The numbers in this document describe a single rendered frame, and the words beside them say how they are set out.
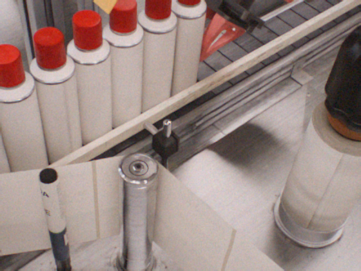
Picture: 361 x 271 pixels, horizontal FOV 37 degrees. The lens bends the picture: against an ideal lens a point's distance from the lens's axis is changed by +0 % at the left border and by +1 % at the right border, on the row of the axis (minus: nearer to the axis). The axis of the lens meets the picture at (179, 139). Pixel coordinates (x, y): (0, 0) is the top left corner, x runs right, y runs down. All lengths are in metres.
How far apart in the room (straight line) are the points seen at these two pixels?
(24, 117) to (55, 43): 0.09
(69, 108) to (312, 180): 0.30
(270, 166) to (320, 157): 0.19
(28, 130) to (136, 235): 0.18
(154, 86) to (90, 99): 0.11
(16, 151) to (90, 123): 0.11
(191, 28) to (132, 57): 0.10
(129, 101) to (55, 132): 0.11
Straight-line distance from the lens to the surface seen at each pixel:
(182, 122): 0.80
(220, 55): 0.92
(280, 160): 0.78
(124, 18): 0.66
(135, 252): 0.61
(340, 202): 0.64
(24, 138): 0.66
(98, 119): 0.72
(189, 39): 0.75
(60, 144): 0.71
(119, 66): 0.69
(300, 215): 0.67
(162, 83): 0.76
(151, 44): 0.71
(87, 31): 0.63
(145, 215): 0.55
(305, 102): 0.87
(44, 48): 0.61
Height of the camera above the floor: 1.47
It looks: 49 degrees down
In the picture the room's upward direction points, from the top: 7 degrees clockwise
